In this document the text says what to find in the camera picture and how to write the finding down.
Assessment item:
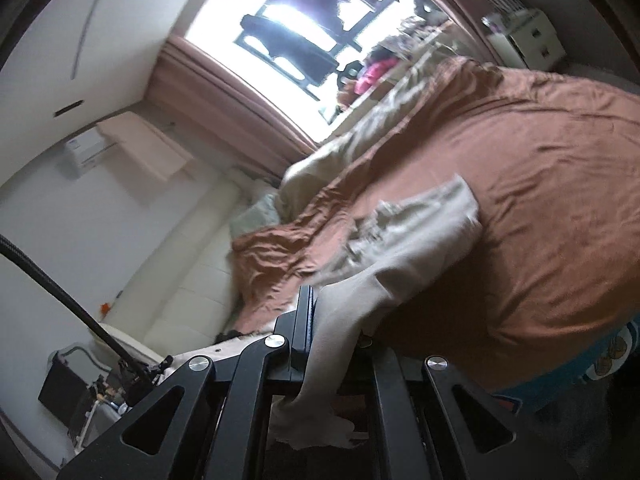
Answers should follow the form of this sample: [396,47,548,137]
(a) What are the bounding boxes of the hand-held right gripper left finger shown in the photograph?
[57,285,319,480]

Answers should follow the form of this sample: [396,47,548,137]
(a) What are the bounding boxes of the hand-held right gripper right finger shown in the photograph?
[350,336,596,480]

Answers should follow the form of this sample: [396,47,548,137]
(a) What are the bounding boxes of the beige zip jacket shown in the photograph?
[272,175,483,451]

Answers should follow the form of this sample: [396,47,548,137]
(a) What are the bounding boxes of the pile of pale clothes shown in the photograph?
[395,5,451,46]

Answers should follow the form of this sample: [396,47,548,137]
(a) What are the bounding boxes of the cream padded headboard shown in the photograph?
[97,170,281,361]

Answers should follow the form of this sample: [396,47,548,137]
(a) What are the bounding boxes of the pale green pillow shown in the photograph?
[230,192,281,236]

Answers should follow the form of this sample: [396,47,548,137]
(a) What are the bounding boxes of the blue cartoon print bed cover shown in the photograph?
[480,310,640,413]

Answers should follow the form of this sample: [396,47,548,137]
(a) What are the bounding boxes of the beige duvet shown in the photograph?
[277,57,461,221]

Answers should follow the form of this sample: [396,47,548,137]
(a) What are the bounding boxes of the black box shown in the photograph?
[39,350,108,413]

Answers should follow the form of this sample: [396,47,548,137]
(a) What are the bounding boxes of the cream hanging towel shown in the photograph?
[95,112,196,181]

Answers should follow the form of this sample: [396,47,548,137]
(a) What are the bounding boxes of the pink curtain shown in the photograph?
[150,37,321,156]

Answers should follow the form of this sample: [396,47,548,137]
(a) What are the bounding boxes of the black plush toy white eyes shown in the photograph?
[335,60,366,86]

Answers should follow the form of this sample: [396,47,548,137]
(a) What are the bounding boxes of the pink cushion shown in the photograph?
[352,57,396,93]

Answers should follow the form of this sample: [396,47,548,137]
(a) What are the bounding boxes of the brown bed sheet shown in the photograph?
[232,57,640,401]

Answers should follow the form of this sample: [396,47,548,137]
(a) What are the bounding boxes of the long dark hanging garment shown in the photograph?
[240,15,341,91]

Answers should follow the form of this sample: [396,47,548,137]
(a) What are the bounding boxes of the white nightstand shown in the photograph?
[487,7,568,68]

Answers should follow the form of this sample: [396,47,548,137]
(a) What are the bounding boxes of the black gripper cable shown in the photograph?
[0,232,151,396]

